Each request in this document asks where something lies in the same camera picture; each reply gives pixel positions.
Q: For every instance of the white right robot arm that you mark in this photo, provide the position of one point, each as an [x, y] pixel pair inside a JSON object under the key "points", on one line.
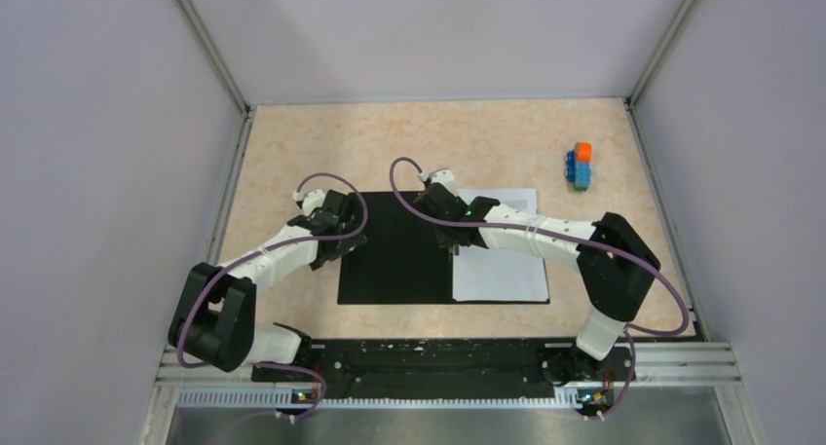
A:
{"points": [[616, 266]]}

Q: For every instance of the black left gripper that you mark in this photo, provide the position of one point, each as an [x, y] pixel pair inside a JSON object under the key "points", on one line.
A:
{"points": [[348, 243]]}

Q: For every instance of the white printed paper stack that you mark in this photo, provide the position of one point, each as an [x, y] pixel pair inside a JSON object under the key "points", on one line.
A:
{"points": [[494, 276]]}

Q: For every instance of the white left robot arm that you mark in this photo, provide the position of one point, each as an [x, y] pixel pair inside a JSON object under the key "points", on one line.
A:
{"points": [[214, 323]]}

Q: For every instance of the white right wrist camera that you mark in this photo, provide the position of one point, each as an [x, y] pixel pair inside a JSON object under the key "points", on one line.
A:
{"points": [[445, 177]]}

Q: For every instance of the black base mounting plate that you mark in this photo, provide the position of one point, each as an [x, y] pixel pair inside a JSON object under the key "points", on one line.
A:
{"points": [[431, 369]]}

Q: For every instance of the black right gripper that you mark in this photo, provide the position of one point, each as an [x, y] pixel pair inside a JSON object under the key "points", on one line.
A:
{"points": [[443, 241]]}

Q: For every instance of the aluminium frame rail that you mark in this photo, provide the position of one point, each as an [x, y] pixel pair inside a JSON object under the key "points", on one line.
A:
{"points": [[673, 369]]}

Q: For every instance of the teal folder black inside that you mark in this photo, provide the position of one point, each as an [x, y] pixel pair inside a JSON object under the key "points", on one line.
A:
{"points": [[401, 263]]}

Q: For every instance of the colourful toy block stack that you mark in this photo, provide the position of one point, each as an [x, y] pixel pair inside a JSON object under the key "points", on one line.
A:
{"points": [[578, 167]]}

